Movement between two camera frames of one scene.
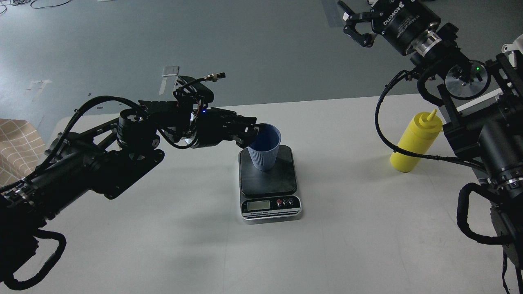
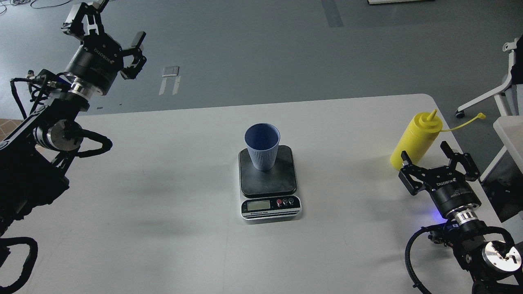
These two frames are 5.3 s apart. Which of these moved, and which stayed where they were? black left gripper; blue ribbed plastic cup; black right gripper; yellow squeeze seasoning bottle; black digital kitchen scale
Moved: black right gripper; black left gripper
Stayed: blue ribbed plastic cup; black digital kitchen scale; yellow squeeze seasoning bottle
